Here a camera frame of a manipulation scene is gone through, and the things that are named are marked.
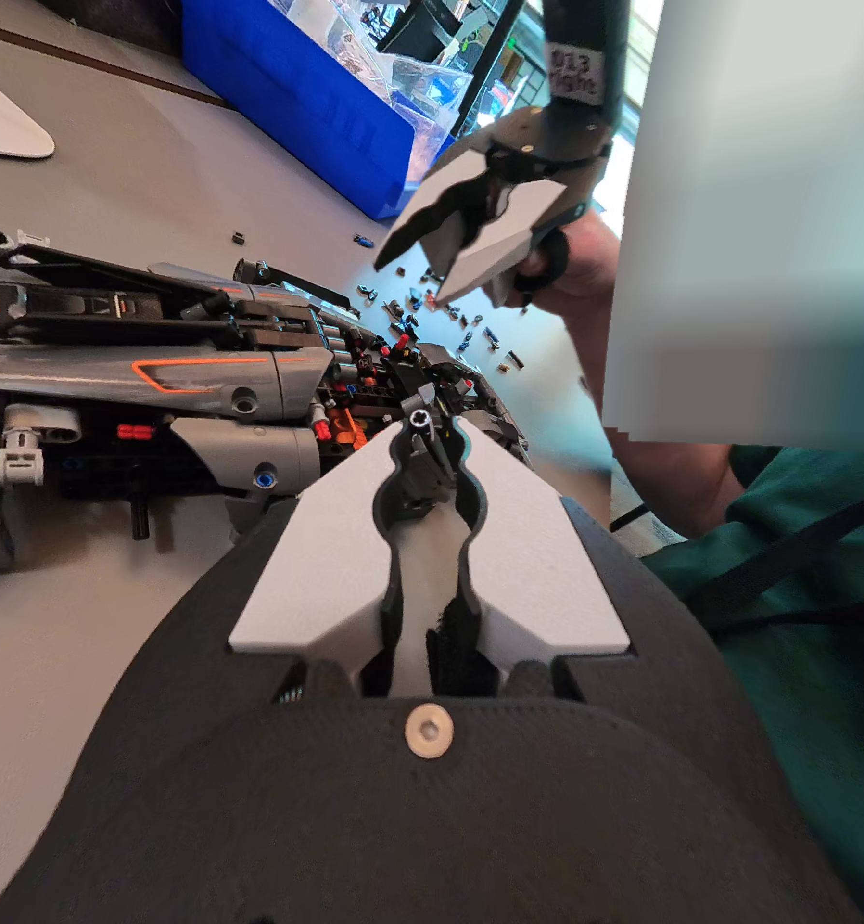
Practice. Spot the black cardboard box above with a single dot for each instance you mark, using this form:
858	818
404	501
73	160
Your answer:
421	25

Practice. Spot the grey and black lego car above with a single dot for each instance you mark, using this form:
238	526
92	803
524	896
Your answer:
186	375

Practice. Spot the clear plastic bags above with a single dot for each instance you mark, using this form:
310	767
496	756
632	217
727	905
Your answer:
417	79

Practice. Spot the scattered small lego pieces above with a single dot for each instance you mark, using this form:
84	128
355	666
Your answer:
364	241

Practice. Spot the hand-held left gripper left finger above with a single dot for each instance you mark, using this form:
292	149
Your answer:
309	577

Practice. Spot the blue plastic bin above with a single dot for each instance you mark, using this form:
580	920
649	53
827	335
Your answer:
295	94

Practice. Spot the person's right forearm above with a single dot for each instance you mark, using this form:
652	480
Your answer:
677	483

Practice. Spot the person's right hand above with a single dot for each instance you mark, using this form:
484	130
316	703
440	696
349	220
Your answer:
591	267

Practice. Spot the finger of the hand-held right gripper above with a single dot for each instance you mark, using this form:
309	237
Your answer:
450	180
504	224

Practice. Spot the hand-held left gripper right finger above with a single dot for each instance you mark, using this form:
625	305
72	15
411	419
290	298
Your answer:
547	577

